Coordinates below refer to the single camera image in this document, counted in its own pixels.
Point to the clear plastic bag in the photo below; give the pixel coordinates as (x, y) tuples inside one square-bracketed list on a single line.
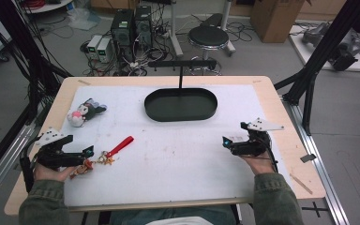
[(82, 18)]

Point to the white table mat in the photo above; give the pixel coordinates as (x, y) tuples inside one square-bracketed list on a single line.
[(168, 162)]

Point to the black computer tower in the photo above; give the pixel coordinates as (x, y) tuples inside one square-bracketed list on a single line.
[(122, 28), (143, 23)]

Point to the round white table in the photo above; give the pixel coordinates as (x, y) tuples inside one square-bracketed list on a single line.
[(50, 7)]

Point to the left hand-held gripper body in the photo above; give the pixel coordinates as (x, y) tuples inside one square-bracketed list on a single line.
[(51, 156)]

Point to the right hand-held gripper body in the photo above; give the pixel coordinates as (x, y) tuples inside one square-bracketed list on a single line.
[(256, 145)]

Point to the person's right hand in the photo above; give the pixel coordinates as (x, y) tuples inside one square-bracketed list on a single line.
[(261, 165)]

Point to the black metal frame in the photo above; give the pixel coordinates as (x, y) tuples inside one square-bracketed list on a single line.
[(318, 53), (34, 68)]

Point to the aluminium rail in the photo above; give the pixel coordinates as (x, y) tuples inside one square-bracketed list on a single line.
[(322, 175), (3, 168)]

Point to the person's legs in jeans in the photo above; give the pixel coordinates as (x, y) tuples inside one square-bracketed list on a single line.
[(175, 212)]

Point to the person's white shirt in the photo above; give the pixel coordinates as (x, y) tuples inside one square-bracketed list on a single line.
[(179, 221)]

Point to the white floor board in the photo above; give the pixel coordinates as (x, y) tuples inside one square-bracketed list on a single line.
[(306, 53)]

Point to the dark tape piece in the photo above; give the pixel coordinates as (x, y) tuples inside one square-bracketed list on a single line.
[(308, 157)]

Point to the black round stool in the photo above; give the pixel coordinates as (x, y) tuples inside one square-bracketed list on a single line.
[(208, 37)]

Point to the person's left hand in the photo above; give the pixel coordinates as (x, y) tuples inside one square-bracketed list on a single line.
[(48, 174)]

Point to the grey machine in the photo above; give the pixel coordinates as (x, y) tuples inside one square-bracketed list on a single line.
[(343, 50)]

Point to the cardboard box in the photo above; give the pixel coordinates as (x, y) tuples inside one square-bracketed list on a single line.
[(275, 20)]

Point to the white power supply unit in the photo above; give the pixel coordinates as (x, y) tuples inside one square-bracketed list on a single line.
[(93, 45), (104, 50)]

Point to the white desk leg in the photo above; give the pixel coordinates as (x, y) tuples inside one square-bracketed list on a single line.
[(228, 28), (175, 34)]

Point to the black oval tray hanger stand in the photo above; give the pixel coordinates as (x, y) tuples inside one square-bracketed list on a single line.
[(181, 106)]

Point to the thin wooden stick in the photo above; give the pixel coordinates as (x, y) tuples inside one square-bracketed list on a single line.
[(300, 183)]

